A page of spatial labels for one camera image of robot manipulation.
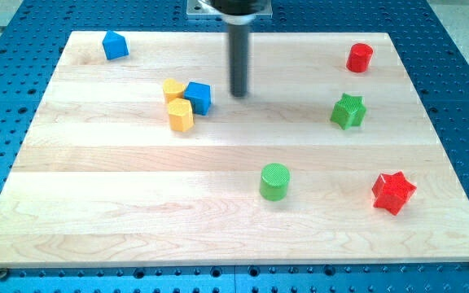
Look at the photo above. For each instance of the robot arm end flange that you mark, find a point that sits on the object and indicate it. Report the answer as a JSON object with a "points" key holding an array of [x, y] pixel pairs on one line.
{"points": [[239, 12]]}

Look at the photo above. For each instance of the green star block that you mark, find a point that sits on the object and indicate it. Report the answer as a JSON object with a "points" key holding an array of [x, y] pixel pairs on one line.
{"points": [[349, 111]]}

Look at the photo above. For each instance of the red star block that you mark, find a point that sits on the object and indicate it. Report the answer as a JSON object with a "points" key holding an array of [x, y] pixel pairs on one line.
{"points": [[392, 192]]}

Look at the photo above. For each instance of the green cylinder block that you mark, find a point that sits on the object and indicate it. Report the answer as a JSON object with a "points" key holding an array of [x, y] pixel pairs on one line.
{"points": [[274, 182]]}

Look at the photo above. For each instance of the blue cube block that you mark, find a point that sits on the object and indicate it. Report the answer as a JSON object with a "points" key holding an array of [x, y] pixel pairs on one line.
{"points": [[199, 95]]}

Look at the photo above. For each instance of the yellow hexagon block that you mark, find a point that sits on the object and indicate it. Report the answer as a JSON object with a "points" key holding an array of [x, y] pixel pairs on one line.
{"points": [[180, 115]]}

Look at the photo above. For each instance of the yellow heart block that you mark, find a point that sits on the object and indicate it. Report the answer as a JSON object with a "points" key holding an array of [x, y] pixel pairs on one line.
{"points": [[173, 89]]}

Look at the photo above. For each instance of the light wooden board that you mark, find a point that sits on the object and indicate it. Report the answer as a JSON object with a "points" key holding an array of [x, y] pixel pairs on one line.
{"points": [[102, 180]]}

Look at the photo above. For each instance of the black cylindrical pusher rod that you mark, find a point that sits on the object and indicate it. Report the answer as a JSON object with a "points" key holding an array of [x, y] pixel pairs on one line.
{"points": [[238, 40]]}

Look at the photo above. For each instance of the silver mounting plate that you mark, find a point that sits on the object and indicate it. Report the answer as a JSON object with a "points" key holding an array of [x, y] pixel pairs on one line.
{"points": [[202, 10]]}

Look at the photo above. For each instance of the red cylinder block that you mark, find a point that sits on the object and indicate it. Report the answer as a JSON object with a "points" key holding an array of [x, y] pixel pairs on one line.
{"points": [[359, 57]]}

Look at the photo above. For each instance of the blue pentagon block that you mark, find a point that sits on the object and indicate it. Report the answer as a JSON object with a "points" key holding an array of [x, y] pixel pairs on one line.
{"points": [[114, 45]]}

